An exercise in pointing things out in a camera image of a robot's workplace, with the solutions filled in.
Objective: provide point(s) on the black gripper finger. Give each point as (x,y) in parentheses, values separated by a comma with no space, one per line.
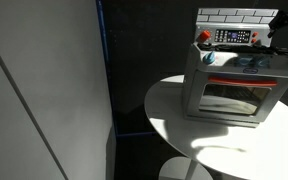
(274,26)

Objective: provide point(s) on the small orange stove button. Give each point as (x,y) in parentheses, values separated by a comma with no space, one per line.
(255,34)
(254,40)

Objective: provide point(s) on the blue stove knob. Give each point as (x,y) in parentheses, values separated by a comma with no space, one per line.
(260,61)
(209,58)
(244,61)

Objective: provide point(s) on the black stove burner grate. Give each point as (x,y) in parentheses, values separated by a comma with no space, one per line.
(237,48)

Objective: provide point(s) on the red round stove knob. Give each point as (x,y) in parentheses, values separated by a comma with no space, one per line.
(204,36)

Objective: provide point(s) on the grey toy stove oven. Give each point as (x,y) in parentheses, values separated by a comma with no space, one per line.
(190,86)

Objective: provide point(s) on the white table pedestal base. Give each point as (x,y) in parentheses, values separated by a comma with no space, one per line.
(177,170)

